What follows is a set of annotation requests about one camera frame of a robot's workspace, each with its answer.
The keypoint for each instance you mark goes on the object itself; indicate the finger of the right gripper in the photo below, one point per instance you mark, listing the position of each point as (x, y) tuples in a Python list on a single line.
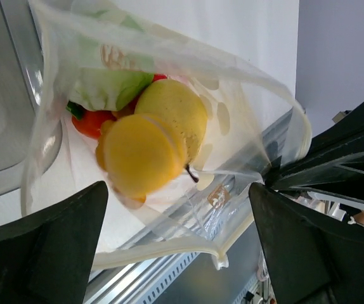
[(333, 166)]

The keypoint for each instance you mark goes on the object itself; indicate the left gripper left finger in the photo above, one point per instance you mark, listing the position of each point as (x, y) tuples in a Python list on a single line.
[(46, 257)]

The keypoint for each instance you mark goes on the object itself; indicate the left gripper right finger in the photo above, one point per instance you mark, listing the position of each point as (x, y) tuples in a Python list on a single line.
[(310, 257)]

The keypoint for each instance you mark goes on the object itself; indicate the yellow toy lemon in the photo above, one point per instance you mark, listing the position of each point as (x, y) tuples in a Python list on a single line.
[(141, 153)]

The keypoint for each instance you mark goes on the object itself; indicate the orange toy carrot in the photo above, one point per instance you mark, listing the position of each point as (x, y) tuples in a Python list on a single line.
[(88, 122)]

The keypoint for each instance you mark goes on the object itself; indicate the polka dot zip bag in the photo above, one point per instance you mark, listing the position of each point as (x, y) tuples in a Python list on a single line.
[(241, 100)]

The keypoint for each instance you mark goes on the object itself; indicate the yellow toy pear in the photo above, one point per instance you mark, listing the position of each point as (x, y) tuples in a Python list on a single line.
[(178, 105)]

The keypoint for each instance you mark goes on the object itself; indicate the green toy cabbage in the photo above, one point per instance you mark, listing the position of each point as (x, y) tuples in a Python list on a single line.
[(108, 77)]

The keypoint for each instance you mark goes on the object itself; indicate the clear plastic food bin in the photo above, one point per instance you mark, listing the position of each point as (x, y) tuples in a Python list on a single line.
[(20, 88)]

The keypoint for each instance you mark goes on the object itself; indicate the aluminium mounting rail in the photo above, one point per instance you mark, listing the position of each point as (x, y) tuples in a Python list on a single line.
[(187, 226)]

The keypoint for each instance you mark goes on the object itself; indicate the white slotted cable duct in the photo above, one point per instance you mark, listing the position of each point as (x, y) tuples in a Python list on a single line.
[(160, 275)]

